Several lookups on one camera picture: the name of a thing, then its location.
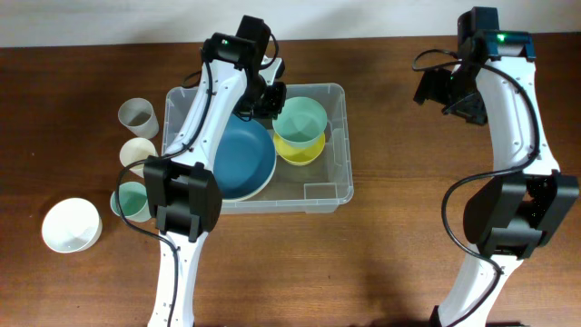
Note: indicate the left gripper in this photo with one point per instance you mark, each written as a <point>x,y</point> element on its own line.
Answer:
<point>274,111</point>

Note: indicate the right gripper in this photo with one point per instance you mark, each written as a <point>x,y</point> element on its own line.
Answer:
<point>430,86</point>

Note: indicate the green bowl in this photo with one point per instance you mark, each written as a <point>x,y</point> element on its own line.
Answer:
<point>301,122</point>

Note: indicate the blue plate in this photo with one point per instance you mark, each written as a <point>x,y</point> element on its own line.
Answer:
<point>241,142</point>

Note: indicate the yellow bowl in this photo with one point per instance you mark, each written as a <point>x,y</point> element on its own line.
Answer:
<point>299,156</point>

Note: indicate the beige plate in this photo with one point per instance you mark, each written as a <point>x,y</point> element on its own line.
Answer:
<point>242,183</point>

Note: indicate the grey cup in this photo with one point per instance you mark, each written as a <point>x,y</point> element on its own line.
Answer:
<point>138,116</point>

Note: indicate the white bowl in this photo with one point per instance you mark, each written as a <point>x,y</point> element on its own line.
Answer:
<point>72,225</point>

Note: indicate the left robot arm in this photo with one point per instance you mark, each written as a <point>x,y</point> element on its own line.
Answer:
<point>183,195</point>

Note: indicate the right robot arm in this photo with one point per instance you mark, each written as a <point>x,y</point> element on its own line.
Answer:
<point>490,80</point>

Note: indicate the clear plastic storage bin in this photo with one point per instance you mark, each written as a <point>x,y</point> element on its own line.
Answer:
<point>317,187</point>

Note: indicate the cream cup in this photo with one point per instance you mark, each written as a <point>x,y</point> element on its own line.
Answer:
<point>136,149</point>

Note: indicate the green cup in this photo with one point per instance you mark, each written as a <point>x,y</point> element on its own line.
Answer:
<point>134,202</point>

